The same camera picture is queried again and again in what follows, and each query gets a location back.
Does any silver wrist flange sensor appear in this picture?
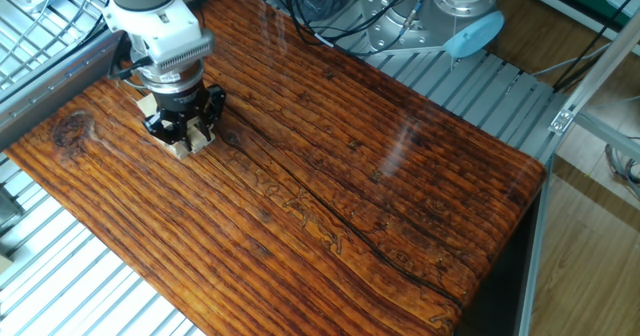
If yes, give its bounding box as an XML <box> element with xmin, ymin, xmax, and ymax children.
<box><xmin>130</xmin><ymin>58</ymin><xmax>206</xmax><ymax>98</ymax></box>

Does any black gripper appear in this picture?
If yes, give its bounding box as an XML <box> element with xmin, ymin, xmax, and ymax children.
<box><xmin>142</xmin><ymin>83</ymin><xmax>227</xmax><ymax>148</ymax></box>

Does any black cable along grid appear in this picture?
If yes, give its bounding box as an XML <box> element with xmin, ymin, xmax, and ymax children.
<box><xmin>73</xmin><ymin>0</ymin><xmax>114</xmax><ymax>52</ymax></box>

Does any aluminium frame crossbar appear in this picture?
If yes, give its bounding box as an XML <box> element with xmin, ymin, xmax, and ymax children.
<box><xmin>574</xmin><ymin>111</ymin><xmax>640</xmax><ymax>163</ymax></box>

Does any white zip tie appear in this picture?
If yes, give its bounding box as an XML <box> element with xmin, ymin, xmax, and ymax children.
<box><xmin>451</xmin><ymin>15</ymin><xmax>460</xmax><ymax>72</ymax></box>

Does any protruding wooden jenga block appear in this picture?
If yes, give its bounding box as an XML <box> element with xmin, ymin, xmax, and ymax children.
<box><xmin>187</xmin><ymin>123</ymin><xmax>205</xmax><ymax>153</ymax></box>

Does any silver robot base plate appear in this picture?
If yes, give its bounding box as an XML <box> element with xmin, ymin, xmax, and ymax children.
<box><xmin>358</xmin><ymin>0</ymin><xmax>451</xmax><ymax>56</ymax></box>

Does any grey sheathed cable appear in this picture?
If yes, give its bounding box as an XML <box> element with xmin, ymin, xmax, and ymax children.
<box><xmin>319</xmin><ymin>3</ymin><xmax>441</xmax><ymax>47</ymax></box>

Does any silver corner bracket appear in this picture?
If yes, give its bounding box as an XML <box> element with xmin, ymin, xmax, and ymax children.
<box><xmin>548</xmin><ymin>106</ymin><xmax>576</xmax><ymax>136</ymax></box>

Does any metal wire grid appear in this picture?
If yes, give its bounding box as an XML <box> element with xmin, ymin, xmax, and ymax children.
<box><xmin>0</xmin><ymin>0</ymin><xmax>119</xmax><ymax>93</ymax></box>

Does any aluminium frame post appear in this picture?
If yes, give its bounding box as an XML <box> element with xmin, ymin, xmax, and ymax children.
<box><xmin>564</xmin><ymin>10</ymin><xmax>640</xmax><ymax>123</ymax></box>

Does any coloured wire bundle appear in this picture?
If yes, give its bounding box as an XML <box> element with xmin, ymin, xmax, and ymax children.
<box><xmin>603</xmin><ymin>135</ymin><xmax>640</xmax><ymax>201</ymax></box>

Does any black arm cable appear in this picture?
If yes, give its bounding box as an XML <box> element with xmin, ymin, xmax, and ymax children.
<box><xmin>107</xmin><ymin>0</ymin><xmax>441</xmax><ymax>97</ymax></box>

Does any wooden jenga block tower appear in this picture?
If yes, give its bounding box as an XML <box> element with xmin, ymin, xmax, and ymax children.
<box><xmin>135</xmin><ymin>93</ymin><xmax>217</xmax><ymax>161</ymax></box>

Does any grey table frame rail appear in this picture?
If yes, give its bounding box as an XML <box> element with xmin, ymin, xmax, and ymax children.
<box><xmin>517</xmin><ymin>160</ymin><xmax>554</xmax><ymax>336</ymax></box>

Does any grey aluminium beam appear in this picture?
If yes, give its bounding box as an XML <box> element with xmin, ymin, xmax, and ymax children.
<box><xmin>0</xmin><ymin>25</ymin><xmax>129</xmax><ymax>150</ymax></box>

